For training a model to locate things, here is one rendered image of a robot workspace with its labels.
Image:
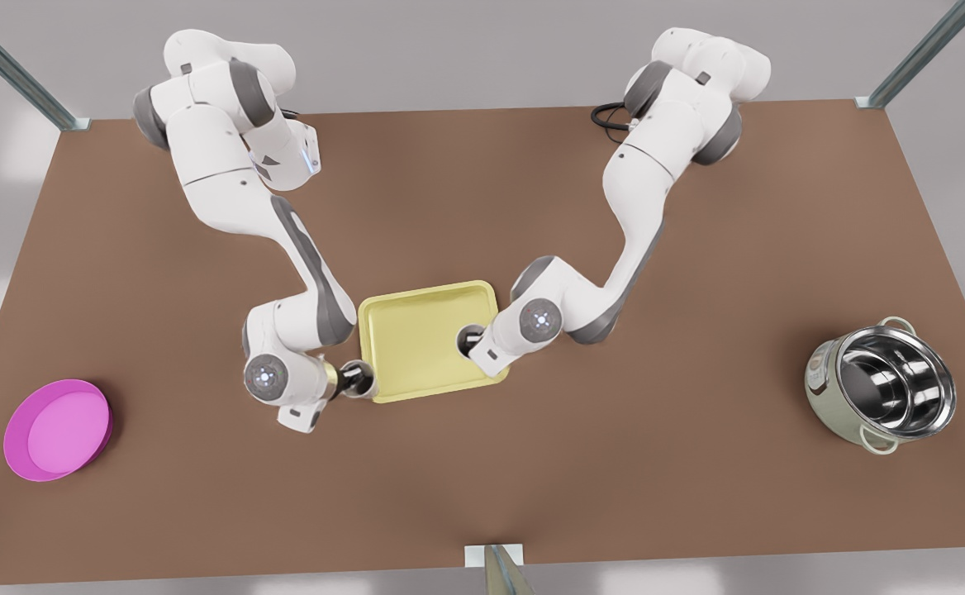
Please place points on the white IKEA cup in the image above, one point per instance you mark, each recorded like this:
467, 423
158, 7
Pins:
371, 389
458, 344

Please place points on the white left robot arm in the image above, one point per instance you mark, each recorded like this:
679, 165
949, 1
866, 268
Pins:
648, 173

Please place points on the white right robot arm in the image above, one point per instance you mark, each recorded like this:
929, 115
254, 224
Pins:
218, 165

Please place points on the yellow rectangular tray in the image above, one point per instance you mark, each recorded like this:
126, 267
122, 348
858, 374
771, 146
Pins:
416, 347

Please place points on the pink round bowl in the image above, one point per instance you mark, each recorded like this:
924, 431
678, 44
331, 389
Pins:
57, 430

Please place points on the stainless steel pot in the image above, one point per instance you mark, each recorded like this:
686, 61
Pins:
883, 384

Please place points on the silver frame post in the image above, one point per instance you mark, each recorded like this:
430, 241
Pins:
920, 54
11, 66
499, 570

